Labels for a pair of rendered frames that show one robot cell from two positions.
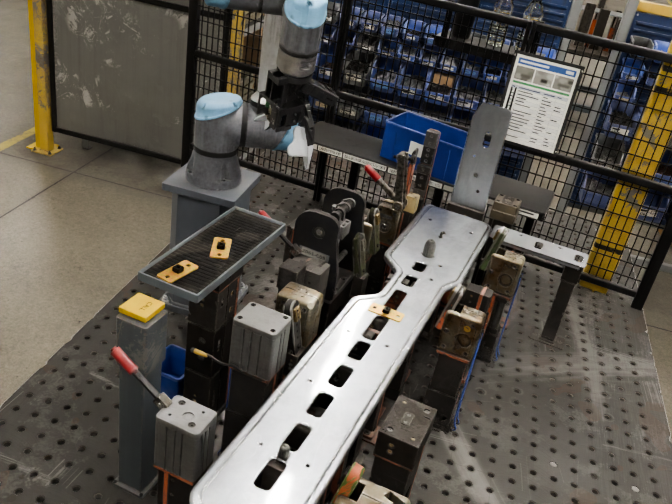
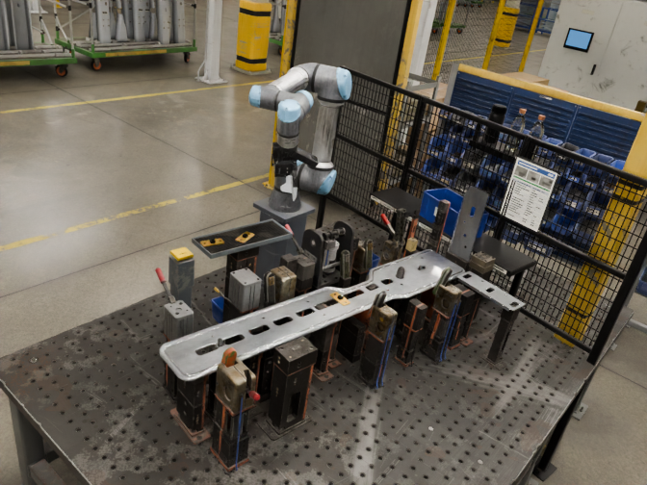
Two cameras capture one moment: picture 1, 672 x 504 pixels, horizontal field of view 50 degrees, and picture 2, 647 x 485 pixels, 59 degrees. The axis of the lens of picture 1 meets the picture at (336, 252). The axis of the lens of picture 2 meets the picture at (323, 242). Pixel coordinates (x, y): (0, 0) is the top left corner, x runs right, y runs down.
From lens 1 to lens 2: 0.95 m
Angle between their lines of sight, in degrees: 23
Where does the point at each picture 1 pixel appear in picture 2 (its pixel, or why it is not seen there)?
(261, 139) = (308, 186)
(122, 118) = not seen: hidden behind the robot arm
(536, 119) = (527, 205)
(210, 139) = (279, 181)
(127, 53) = not seen: hidden behind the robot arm
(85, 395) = not seen: hidden behind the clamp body
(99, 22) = (314, 110)
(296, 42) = (281, 129)
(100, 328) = (208, 279)
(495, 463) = (390, 414)
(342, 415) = (266, 338)
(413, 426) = (296, 351)
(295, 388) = (252, 319)
